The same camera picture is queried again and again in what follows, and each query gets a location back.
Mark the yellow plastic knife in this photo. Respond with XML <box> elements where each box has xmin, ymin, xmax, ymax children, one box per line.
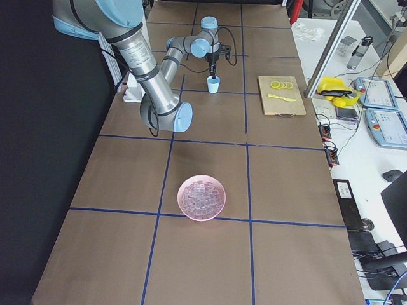
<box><xmin>267</xmin><ymin>94</ymin><xmax>297</xmax><ymax>102</ymax></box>

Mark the crumpled plastic wrap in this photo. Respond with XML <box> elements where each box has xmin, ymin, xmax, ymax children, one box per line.
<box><xmin>291</xmin><ymin>22</ymin><xmax>325</xmax><ymax>42</ymax></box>

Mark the black computer mouse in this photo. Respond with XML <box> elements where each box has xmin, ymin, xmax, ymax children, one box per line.
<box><xmin>382</xmin><ymin>169</ymin><xmax>403</xmax><ymax>182</ymax></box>

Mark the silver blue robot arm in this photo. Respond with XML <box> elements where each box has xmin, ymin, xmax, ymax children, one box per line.
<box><xmin>52</xmin><ymin>0</ymin><xmax>231</xmax><ymax>133</ymax></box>

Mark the clear ice cubes pile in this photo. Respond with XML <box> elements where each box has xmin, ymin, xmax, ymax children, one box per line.
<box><xmin>181</xmin><ymin>181</ymin><xmax>223</xmax><ymax>220</ymax></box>

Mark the teach pendant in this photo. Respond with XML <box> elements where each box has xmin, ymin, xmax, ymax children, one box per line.
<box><xmin>365</xmin><ymin>108</ymin><xmax>406</xmax><ymax>149</ymax></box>
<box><xmin>355</xmin><ymin>77</ymin><xmax>399</xmax><ymax>110</ymax></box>

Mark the white pedestal column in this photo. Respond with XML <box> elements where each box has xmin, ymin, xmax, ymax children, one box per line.
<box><xmin>123</xmin><ymin>72</ymin><xmax>145</xmax><ymax>103</ymax></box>

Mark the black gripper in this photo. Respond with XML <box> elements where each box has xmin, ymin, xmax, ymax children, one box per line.
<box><xmin>205</xmin><ymin>44</ymin><xmax>231</xmax><ymax>79</ymax></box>

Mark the wooden cutting board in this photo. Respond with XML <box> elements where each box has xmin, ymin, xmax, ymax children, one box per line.
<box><xmin>258</xmin><ymin>76</ymin><xmax>307</xmax><ymax>118</ymax></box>

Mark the aluminium frame post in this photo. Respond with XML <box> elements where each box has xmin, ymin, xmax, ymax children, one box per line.
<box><xmin>304</xmin><ymin>0</ymin><xmax>361</xmax><ymax>98</ymax></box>

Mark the pink bowl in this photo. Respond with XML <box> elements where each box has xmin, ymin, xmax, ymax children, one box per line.
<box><xmin>177</xmin><ymin>175</ymin><xmax>226</xmax><ymax>222</ymax></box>

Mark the light blue plastic cup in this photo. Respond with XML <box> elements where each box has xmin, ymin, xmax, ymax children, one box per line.
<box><xmin>207</xmin><ymin>76</ymin><xmax>221</xmax><ymax>94</ymax></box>

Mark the water bottle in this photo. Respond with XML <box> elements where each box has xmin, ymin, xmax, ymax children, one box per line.
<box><xmin>347</xmin><ymin>36</ymin><xmax>373</xmax><ymax>70</ymax></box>

